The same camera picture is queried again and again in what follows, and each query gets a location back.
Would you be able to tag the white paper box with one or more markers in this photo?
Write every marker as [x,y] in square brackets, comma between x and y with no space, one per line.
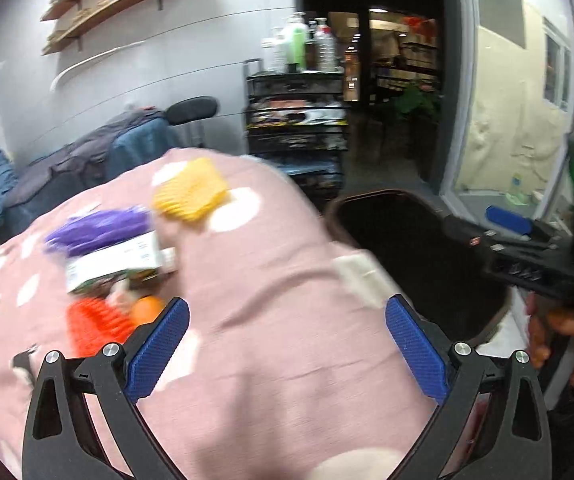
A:
[117,262]

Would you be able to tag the green potted plant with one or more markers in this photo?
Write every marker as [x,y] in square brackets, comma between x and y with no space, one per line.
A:
[417,100]

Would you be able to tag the black mesh trolley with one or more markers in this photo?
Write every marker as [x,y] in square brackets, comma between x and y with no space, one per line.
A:
[297,130]

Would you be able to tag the massage bed with blue skirt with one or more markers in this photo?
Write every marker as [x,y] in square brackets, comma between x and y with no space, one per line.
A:
[137,150]

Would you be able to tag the dark door frame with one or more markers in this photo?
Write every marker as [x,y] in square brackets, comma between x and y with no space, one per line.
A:
[454,85]

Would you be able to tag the clear pump bottle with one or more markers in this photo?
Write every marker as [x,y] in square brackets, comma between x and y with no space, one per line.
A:
[325,47]

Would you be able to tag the purple packet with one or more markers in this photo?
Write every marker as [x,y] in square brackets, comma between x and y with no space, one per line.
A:
[97,230]

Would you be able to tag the yellow foam net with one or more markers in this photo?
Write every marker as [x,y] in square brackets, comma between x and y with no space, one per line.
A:
[189,190]

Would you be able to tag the grey blanket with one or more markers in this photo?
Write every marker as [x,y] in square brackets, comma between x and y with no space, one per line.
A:
[82,160]

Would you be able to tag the black stool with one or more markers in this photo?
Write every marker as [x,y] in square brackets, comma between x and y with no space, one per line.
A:
[192,109]

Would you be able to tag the white floor lamp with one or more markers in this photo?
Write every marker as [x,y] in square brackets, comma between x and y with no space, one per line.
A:
[92,60]

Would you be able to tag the dark pump bottle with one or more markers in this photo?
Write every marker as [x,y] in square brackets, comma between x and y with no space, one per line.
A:
[312,45]

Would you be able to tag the black trash bin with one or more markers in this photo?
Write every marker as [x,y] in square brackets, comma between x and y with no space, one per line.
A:
[407,260]

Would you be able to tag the white pump bottle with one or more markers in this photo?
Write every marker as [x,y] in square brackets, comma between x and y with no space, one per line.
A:
[273,55]

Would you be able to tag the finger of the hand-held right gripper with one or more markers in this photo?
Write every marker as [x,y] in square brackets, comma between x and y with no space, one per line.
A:
[467,237]
[509,220]

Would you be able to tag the orange round fruit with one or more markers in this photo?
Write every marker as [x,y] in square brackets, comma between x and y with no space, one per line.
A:
[147,310]

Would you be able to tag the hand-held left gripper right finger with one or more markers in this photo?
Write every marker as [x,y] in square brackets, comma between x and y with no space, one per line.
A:
[414,350]

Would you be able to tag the green pump bottle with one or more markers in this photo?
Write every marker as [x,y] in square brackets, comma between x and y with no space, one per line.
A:
[296,42]

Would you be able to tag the red hanging decoration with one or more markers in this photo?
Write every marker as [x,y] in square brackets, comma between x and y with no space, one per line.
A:
[419,25]

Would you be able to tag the orange foam net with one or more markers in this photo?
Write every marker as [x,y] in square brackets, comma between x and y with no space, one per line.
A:
[97,325]

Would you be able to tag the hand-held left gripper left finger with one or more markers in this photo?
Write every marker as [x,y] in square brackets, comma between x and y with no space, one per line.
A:
[159,347]

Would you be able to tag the pink polka-dot blanket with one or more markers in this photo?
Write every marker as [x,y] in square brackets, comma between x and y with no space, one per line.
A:
[267,360]

